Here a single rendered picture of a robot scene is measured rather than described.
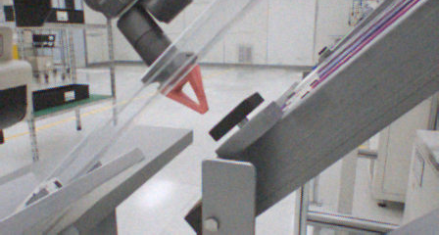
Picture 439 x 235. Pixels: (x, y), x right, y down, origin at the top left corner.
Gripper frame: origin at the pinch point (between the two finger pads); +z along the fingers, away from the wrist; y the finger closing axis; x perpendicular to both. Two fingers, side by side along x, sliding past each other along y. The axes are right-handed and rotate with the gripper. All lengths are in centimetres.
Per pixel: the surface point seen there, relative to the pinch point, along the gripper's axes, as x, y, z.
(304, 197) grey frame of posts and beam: 15, 51, 36
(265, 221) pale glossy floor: 55, 96, 49
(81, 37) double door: 473, 712, -443
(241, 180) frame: -9.7, -24.4, 9.6
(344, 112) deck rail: -19.2, -20.1, 10.5
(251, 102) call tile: -14.0, -22.4, 4.9
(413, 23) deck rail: -27.3, -20.2, 8.0
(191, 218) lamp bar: 3.2, -15.9, 11.1
